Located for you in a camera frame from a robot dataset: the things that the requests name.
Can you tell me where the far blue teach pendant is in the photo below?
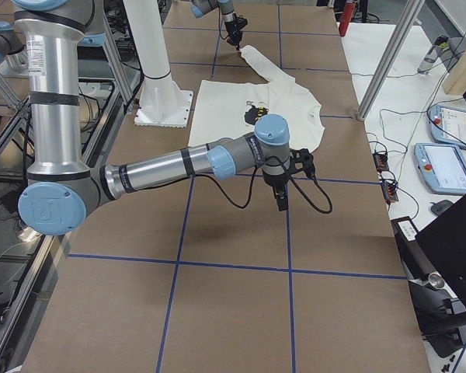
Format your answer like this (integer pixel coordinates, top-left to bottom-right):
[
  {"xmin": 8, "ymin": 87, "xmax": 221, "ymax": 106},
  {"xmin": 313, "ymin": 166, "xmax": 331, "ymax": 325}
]
[{"xmin": 427, "ymin": 104, "xmax": 466, "ymax": 150}]

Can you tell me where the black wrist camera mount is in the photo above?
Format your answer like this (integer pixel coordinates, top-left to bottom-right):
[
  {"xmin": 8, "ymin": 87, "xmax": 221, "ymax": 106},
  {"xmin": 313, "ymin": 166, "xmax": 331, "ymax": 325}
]
[{"xmin": 288, "ymin": 148, "xmax": 315, "ymax": 179}]

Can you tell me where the red cylinder tube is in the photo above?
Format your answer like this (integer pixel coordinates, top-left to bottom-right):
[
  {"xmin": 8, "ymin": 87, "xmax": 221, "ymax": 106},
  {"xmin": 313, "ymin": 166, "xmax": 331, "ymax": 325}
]
[{"xmin": 339, "ymin": 0, "xmax": 355, "ymax": 37}]

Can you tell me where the blue teach pendant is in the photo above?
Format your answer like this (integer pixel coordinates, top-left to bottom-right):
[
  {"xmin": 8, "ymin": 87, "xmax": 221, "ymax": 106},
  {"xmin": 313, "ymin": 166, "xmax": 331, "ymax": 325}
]
[
  {"xmin": 414, "ymin": 143, "xmax": 466, "ymax": 195},
  {"xmin": 427, "ymin": 104, "xmax": 466, "ymax": 150}
]

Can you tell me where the black computer mouse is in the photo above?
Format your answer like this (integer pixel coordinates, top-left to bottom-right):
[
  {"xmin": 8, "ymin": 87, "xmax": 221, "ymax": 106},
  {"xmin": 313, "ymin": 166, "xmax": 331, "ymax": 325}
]
[{"xmin": 430, "ymin": 200, "xmax": 454, "ymax": 216}]

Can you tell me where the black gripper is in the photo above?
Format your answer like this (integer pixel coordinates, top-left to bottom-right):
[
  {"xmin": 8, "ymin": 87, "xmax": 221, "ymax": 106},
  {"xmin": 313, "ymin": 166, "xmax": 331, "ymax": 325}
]
[
  {"xmin": 263, "ymin": 171, "xmax": 289, "ymax": 211},
  {"xmin": 225, "ymin": 23, "xmax": 243, "ymax": 51}
]

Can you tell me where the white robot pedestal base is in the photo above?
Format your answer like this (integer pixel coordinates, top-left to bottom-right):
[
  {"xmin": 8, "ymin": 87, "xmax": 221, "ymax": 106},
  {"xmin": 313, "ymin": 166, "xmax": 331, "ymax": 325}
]
[{"xmin": 123, "ymin": 0, "xmax": 193, "ymax": 127}]

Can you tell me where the aluminium frame post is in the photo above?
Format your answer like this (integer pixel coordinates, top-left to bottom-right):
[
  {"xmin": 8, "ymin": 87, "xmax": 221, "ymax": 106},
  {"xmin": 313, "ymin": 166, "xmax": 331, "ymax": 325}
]
[{"xmin": 356, "ymin": 0, "xmax": 425, "ymax": 121}]

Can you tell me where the cream long-sleeve cat shirt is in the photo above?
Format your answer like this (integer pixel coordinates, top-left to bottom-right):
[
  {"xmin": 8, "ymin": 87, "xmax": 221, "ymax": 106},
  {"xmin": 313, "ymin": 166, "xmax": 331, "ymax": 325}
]
[{"xmin": 188, "ymin": 45, "xmax": 325, "ymax": 152}]

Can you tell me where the near blue teach pendant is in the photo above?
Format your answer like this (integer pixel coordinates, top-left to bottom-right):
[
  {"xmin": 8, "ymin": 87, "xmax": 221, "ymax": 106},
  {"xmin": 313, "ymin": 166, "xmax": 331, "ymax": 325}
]
[{"xmin": 414, "ymin": 143, "xmax": 466, "ymax": 195}]

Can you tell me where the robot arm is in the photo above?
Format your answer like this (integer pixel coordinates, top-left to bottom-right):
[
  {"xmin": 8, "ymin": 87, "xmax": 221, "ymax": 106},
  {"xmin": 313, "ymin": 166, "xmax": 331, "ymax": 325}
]
[
  {"xmin": 14, "ymin": 1, "xmax": 291, "ymax": 235},
  {"xmin": 191, "ymin": 0, "xmax": 248, "ymax": 51}
]

